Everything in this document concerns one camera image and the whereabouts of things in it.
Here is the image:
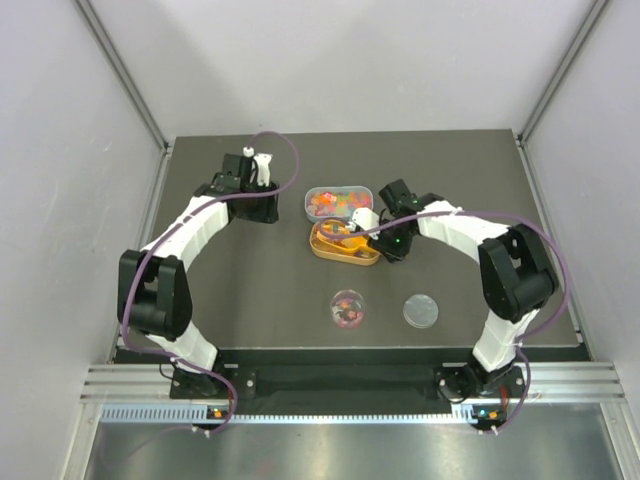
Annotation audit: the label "orange candy tray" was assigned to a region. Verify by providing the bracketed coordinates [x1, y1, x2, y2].
[309, 222, 381, 266]

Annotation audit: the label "orange plastic scoop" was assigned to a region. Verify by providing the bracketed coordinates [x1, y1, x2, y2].
[315, 220, 379, 256]

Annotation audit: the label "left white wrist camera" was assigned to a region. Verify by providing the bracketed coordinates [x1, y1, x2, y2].
[243, 146, 273, 188]

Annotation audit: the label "grey slotted cable duct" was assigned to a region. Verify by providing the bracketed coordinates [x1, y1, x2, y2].
[100, 403, 498, 425]

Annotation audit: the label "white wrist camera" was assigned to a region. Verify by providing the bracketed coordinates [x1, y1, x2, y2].
[347, 207, 380, 235]
[243, 146, 273, 188]

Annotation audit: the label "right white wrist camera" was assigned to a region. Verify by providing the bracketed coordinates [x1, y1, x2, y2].
[347, 207, 380, 235]

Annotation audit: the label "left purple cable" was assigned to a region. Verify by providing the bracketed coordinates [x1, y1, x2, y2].
[122, 130, 301, 434]

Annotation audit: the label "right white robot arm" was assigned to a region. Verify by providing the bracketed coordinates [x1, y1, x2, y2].
[351, 179, 559, 397]

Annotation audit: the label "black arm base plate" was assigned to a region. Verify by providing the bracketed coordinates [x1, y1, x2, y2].
[169, 362, 529, 416]

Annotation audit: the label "clear blue candy tray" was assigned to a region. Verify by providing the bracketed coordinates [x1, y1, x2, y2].
[304, 186, 374, 223]

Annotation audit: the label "purple cable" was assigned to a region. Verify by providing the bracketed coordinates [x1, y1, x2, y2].
[317, 208, 572, 434]
[122, 130, 301, 434]

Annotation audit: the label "clear round jar lid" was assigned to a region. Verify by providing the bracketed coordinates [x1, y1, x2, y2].
[403, 294, 439, 329]

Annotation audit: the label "clear round jar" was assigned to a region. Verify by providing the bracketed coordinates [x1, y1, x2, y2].
[329, 289, 366, 329]

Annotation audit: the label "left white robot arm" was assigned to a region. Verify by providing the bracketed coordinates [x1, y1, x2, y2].
[117, 147, 280, 398]

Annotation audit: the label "aluminium frame rail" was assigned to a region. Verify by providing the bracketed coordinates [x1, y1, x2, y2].
[71, 0, 170, 152]

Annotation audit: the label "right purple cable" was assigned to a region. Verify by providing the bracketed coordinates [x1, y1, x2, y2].
[317, 208, 572, 434]

